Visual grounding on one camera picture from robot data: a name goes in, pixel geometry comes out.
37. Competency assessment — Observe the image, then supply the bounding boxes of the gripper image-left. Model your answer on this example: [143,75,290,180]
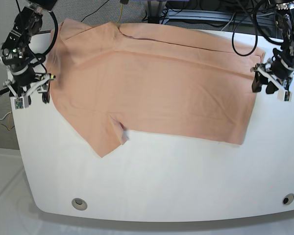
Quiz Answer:
[11,67,50,105]

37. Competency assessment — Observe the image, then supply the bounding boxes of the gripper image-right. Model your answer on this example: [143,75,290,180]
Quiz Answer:
[251,57,294,94]

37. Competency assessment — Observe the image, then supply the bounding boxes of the peach orange T-shirt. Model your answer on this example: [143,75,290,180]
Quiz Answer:
[47,19,265,157]

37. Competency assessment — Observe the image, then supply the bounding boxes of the left table grommet hole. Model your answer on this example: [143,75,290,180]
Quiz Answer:
[72,198,88,211]

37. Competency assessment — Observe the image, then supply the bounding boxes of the table grommet hole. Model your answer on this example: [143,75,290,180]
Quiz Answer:
[72,198,88,211]
[282,193,294,205]

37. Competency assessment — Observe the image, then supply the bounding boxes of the right table grommet hole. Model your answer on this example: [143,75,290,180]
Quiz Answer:
[282,193,294,205]

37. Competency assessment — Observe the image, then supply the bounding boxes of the aluminium frame rail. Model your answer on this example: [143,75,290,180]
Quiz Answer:
[166,9,280,38]

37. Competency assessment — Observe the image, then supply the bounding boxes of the black looped cable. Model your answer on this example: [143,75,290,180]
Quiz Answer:
[231,7,285,57]

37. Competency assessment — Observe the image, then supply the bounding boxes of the black floor cable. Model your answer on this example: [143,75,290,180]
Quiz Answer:
[79,0,111,23]

